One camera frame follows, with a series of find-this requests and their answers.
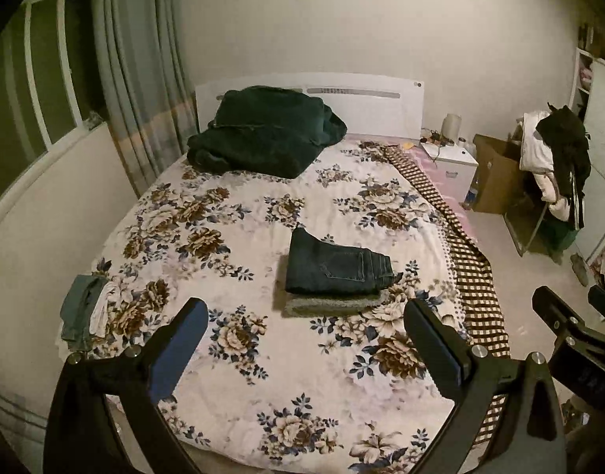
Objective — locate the dark green folded blanket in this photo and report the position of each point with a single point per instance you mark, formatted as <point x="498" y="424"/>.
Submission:
<point x="267" y="130"/>

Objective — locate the white wardrobe shelf unit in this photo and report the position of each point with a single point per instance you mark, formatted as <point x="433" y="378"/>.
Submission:
<point x="587" y="100"/>

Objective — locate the white framed window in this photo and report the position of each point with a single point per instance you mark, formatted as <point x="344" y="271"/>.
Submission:
<point x="49" y="82"/>

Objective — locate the white bedside table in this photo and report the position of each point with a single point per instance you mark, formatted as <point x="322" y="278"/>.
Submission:
<point x="455" y="166"/>

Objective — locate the white floral fleece blanket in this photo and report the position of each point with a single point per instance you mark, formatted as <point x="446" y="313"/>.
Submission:
<point x="298" y="383"/>

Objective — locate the clothes pile on chair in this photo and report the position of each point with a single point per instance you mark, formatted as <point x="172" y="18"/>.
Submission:
<point x="556" y="153"/>

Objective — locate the dark blue denim jeans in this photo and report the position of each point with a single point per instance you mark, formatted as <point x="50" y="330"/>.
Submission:
<point x="317" y="268"/>

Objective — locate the white bed headboard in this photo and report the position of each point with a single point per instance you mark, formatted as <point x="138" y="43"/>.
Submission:
<point x="370" y="105"/>

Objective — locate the grey folded knit garment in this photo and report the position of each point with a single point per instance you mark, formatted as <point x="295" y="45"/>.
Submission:
<point x="302" y="305"/>

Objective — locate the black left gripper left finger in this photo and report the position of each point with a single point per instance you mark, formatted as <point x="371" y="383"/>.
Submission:
<point x="81" y="436"/>

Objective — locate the white jug on nightstand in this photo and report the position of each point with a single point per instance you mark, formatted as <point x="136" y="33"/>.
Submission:
<point x="451" y="127"/>

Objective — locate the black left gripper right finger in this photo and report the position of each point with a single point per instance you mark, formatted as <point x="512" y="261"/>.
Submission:
<point x="529" y="435"/>

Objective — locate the green striped curtain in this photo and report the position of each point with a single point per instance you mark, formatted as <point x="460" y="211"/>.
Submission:
<point x="151" y="109"/>

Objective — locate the brown cardboard box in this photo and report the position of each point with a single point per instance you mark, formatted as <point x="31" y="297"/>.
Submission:
<point x="498" y="178"/>

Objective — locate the small green and white clothes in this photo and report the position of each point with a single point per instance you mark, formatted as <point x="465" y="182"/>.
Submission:
<point x="84" y="311"/>

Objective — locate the brown checkered bed sheet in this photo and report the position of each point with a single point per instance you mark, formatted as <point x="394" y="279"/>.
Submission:
<point x="460" y="256"/>

